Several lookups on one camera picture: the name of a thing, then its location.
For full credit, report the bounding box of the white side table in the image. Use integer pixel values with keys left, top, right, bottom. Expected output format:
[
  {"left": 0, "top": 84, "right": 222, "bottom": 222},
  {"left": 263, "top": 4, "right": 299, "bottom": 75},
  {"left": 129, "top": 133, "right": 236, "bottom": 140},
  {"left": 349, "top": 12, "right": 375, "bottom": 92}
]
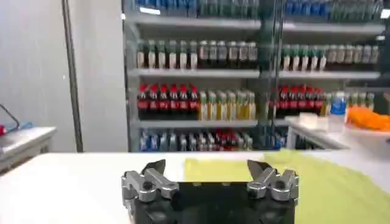
[{"left": 285, "top": 115, "right": 390, "bottom": 159}]

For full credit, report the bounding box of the orange cloth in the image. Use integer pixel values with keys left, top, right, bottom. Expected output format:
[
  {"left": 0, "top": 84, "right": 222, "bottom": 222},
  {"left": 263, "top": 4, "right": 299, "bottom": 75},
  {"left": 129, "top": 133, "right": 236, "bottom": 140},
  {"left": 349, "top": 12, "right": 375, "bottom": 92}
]
[{"left": 347, "top": 106, "right": 390, "bottom": 132}]

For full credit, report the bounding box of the black cable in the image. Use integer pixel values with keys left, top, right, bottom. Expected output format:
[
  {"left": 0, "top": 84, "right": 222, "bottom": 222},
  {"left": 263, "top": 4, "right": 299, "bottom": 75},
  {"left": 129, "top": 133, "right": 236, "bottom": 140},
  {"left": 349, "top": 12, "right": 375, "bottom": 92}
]
[{"left": 0, "top": 103, "right": 21, "bottom": 132}]

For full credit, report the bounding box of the shelf rack with drink bottles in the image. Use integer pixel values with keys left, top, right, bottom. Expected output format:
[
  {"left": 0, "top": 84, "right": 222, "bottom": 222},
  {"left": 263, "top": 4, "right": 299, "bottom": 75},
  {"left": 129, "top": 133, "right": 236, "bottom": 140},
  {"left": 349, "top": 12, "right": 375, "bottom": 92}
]
[{"left": 121, "top": 0, "right": 390, "bottom": 153}]

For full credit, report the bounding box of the grey upright pole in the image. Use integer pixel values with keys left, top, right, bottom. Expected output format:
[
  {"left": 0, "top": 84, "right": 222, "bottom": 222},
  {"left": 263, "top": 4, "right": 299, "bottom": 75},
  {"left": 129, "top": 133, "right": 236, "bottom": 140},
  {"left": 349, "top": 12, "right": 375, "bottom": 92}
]
[{"left": 62, "top": 0, "right": 84, "bottom": 153}]

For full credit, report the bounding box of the clear blue-label water bottle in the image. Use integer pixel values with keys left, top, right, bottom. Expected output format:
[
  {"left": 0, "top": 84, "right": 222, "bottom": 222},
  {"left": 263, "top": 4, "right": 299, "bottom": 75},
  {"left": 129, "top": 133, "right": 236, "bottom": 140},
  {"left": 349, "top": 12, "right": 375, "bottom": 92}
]
[{"left": 327, "top": 91, "right": 348, "bottom": 133}]

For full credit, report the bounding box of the white plastic container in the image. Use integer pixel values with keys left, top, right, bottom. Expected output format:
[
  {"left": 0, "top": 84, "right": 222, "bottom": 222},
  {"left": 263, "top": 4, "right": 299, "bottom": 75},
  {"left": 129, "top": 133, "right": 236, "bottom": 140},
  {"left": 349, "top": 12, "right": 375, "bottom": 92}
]
[{"left": 298, "top": 112, "right": 319, "bottom": 125}]

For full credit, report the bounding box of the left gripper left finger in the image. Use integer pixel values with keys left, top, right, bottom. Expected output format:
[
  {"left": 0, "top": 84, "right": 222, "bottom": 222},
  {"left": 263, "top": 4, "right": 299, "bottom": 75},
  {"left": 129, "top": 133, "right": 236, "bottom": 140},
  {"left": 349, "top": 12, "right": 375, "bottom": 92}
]
[{"left": 121, "top": 158, "right": 180, "bottom": 211}]

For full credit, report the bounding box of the yellow-green cloth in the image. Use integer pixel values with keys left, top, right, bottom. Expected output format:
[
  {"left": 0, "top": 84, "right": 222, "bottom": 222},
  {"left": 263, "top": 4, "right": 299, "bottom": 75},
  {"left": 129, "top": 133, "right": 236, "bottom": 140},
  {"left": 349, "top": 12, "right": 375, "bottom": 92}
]
[{"left": 183, "top": 149, "right": 390, "bottom": 224}]

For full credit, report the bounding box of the blue flat object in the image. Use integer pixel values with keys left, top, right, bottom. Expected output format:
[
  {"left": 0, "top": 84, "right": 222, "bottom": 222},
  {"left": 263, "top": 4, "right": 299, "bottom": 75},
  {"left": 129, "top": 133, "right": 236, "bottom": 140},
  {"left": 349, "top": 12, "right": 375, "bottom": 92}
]
[{"left": 5, "top": 121, "right": 34, "bottom": 131}]

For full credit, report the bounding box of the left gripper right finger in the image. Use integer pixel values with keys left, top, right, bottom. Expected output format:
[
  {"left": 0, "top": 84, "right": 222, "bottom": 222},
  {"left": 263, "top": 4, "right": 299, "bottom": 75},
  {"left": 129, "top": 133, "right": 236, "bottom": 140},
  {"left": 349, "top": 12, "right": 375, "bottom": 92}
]
[{"left": 246, "top": 159, "right": 300, "bottom": 203}]

